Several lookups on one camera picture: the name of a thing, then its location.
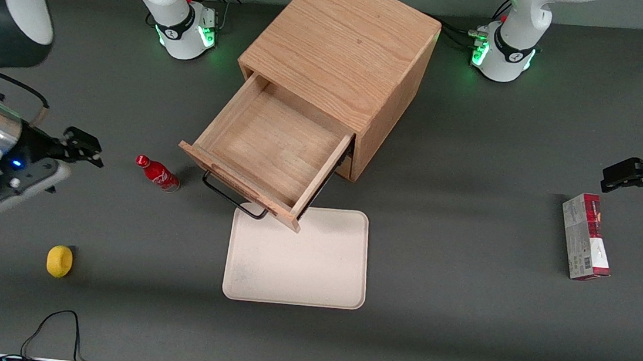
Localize black left arm base cable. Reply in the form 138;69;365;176
436;16;491;53

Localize red cola bottle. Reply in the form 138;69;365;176
133;154;183;194

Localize wooden drawer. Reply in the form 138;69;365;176
171;66;362;238
334;146;356;181

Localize cream rectangular tray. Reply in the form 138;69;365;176
220;198;374;313

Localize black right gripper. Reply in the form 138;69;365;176
15;122;108;175

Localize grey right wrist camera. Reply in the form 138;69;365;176
0;153;74;224

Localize black looped floor cable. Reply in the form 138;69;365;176
0;303;109;361

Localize black metal drawer handle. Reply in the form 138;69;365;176
198;170;272;222

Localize yellow lemon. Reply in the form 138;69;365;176
45;244;75;279

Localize grey and red carton box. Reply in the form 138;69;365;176
555;191;618;284

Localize wooden drawer cabinet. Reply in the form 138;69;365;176
227;0;445;190

